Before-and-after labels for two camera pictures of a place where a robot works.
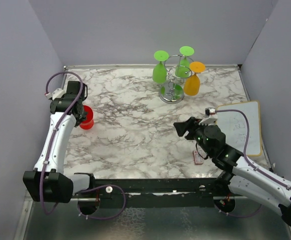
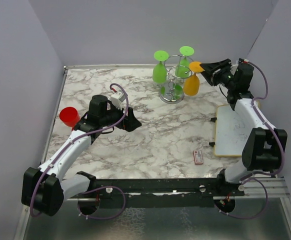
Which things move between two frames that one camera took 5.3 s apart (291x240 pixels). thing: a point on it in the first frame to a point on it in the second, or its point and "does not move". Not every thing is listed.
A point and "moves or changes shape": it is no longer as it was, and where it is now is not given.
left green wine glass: [159, 72] does not move
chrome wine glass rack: [177, 69] does not move
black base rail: [170, 192] does not move
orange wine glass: [192, 83] does not move
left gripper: [82, 118] to [130, 122]
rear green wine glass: [182, 69] does not move
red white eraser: [198, 159] does not move
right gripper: [191, 124] to [211, 75]
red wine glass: [88, 123] moves or changes shape
